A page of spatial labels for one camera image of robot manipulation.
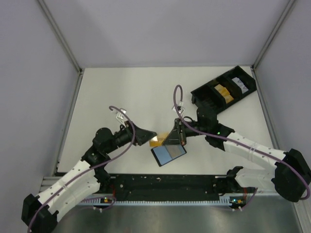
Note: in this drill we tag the black leather card holder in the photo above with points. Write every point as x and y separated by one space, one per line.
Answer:
166 154

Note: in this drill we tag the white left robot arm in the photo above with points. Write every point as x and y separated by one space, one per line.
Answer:
41 213

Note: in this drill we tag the aluminium corner frame post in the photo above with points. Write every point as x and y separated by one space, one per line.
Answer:
275 30

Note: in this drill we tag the black storage bin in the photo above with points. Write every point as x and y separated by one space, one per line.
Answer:
247 80
208 97

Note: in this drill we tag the white slotted cable duct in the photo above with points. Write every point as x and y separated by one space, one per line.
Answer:
222 201

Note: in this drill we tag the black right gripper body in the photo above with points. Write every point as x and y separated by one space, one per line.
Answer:
180 131

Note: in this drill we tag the front aluminium frame rail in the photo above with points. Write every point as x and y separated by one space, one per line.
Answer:
52 184

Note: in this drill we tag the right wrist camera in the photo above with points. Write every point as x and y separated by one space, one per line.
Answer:
180 109

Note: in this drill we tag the upper silver card in bin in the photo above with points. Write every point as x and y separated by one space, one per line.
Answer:
238 81

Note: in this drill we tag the black left storage bin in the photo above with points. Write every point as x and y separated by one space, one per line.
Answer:
208 97

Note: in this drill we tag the silver card in bin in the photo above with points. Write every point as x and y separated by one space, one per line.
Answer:
238 81
243 88

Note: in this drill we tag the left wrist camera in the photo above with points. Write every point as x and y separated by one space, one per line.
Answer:
120 115

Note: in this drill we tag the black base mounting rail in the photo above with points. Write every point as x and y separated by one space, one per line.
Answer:
155 187

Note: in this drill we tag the black right storage bin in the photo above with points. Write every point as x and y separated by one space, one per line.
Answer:
247 80

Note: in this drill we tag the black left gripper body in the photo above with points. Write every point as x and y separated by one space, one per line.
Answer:
133 134

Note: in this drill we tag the left aluminium frame post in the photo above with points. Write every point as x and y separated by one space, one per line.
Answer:
59 35

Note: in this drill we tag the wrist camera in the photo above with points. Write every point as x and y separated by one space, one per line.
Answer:
180 109
120 115

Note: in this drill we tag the lower silver card in bin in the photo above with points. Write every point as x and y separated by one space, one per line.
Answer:
243 88

